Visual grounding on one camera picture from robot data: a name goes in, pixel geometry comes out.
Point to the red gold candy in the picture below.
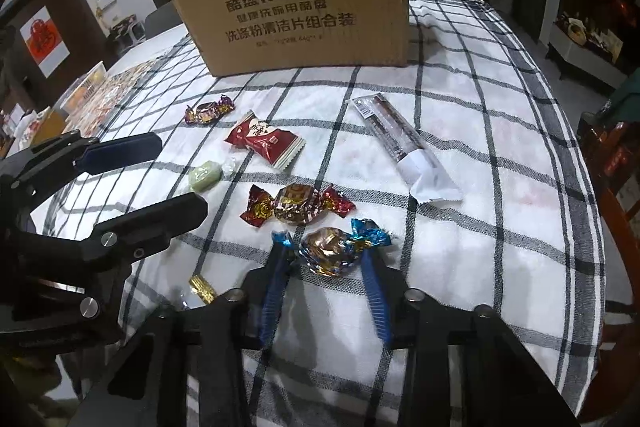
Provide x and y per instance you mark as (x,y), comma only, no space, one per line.
(295,205)

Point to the purple gold candy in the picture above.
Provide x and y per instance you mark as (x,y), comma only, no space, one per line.
(207,111)

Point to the white basket with fruit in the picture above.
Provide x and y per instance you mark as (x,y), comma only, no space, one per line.
(85,89)

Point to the red gift box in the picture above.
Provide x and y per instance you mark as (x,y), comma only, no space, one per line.
(622,157)

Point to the grey upholstered chair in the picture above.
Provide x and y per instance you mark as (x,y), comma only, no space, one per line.
(162,22)

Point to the small wicker basket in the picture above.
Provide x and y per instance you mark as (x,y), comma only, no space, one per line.
(577,32)

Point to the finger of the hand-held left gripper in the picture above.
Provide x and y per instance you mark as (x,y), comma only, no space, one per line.
(155,217)
(120,152)

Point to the red white wall poster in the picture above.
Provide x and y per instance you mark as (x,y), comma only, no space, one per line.
(45,39)

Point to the blue gold candy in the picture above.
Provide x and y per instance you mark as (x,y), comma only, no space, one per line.
(327,249)

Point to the brown tissue box floral cover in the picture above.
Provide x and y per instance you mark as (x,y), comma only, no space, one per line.
(47,127)

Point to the green cloth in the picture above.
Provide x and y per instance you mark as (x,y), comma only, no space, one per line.
(625,94)

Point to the yellow candy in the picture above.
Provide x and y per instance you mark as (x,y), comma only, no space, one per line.
(201,288)

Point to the patterned tile-print table mat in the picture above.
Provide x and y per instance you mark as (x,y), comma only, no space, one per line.
(125,87)

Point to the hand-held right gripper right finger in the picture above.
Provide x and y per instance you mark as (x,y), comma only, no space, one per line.
(376,302)

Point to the white low sideboard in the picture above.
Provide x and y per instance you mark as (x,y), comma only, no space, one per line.
(585,57)

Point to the green candy clear wrapper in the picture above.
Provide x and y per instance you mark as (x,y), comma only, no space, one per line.
(204,175)

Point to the long sausage stick packet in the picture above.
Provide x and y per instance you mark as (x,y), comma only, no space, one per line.
(395,132)

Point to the white small storage rack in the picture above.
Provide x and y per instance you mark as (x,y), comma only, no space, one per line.
(125,32)

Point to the red-brown wooden chair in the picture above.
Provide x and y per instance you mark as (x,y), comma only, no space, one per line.
(620,217)

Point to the small red snack packet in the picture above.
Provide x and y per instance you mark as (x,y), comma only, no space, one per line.
(262,139)

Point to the black white plaid tablecloth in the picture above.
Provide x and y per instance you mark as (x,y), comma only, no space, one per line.
(500,157)

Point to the dark wooden door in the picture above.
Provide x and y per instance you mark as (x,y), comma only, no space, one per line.
(75,7)

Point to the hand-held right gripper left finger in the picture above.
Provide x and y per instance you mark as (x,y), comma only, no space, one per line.
(272,292)

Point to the white printed table cover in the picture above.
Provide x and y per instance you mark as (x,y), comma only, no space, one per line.
(145,49)

